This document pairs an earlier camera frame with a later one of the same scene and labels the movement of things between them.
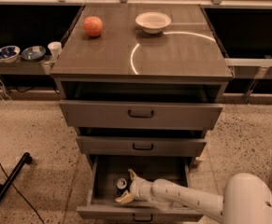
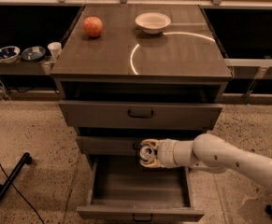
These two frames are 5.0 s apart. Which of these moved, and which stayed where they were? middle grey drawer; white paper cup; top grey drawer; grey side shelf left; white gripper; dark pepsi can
Moved: dark pepsi can; white gripper
Stayed: top grey drawer; middle grey drawer; grey side shelf left; white paper cup
